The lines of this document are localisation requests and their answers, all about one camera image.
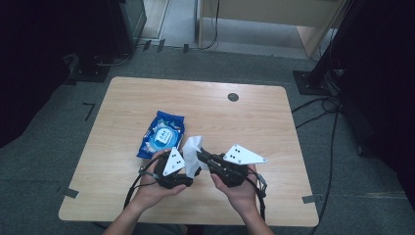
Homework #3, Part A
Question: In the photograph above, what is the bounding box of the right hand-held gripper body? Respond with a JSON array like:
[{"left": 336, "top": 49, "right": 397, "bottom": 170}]
[{"left": 208, "top": 144, "right": 268, "bottom": 189}]

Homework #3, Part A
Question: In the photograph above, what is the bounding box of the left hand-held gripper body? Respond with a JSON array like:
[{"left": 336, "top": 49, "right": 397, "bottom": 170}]
[{"left": 153, "top": 146, "right": 197, "bottom": 190}]

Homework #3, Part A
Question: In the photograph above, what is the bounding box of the blue wet wipes pack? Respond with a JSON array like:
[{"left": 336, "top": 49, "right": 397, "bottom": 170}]
[{"left": 136, "top": 110, "right": 186, "bottom": 160}]

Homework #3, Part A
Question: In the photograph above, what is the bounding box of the person's left hand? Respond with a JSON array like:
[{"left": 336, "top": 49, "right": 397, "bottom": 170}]
[{"left": 131, "top": 150, "right": 189, "bottom": 213}]

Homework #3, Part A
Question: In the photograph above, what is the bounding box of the person's right hand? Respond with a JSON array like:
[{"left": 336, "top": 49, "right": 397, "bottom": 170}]
[{"left": 209, "top": 164, "right": 259, "bottom": 216}]

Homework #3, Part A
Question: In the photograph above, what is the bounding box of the grey tape piece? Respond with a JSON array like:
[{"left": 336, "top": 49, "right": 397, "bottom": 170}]
[
  {"left": 301, "top": 194, "right": 322, "bottom": 205},
  {"left": 63, "top": 187, "right": 80, "bottom": 200}
]

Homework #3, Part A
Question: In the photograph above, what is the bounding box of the black metal stand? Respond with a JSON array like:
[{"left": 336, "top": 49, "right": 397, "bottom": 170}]
[{"left": 292, "top": 0, "right": 363, "bottom": 97}]

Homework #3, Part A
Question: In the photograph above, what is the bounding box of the black stand base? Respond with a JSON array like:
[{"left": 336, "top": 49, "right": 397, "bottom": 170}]
[{"left": 68, "top": 53, "right": 112, "bottom": 83}]

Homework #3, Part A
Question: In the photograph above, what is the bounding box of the black cabinet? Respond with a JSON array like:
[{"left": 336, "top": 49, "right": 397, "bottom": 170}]
[{"left": 107, "top": 0, "right": 148, "bottom": 57}]

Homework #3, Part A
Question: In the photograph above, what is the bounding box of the light wooden desk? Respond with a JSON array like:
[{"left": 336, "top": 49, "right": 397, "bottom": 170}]
[{"left": 195, "top": 0, "right": 348, "bottom": 59}]

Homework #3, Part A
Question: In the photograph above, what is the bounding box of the dark curtain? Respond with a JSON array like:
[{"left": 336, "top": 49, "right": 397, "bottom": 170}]
[
  {"left": 336, "top": 0, "right": 415, "bottom": 212},
  {"left": 0, "top": 0, "right": 114, "bottom": 149}
]

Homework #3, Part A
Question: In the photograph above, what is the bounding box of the left hand-held gripper cable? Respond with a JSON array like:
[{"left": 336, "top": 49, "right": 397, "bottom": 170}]
[{"left": 123, "top": 151, "right": 171, "bottom": 211}]

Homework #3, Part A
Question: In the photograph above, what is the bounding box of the hand-held gripper cable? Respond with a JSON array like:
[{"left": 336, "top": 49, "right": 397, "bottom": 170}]
[
  {"left": 246, "top": 171, "right": 269, "bottom": 223},
  {"left": 123, "top": 151, "right": 171, "bottom": 211}
]

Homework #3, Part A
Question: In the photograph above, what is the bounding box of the right hand-held gripper cable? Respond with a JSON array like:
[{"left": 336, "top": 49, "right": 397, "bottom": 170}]
[{"left": 246, "top": 171, "right": 269, "bottom": 223}]

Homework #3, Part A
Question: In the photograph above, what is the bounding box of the long black floor cable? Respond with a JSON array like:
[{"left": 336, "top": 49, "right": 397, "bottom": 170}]
[{"left": 307, "top": 107, "right": 341, "bottom": 235}]

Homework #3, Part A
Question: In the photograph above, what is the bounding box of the looped black floor cable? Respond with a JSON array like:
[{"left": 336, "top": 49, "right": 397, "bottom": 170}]
[{"left": 291, "top": 96, "right": 342, "bottom": 130}]

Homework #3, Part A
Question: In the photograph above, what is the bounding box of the hanging black cable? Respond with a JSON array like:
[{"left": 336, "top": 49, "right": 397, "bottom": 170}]
[{"left": 199, "top": 0, "right": 220, "bottom": 51}]

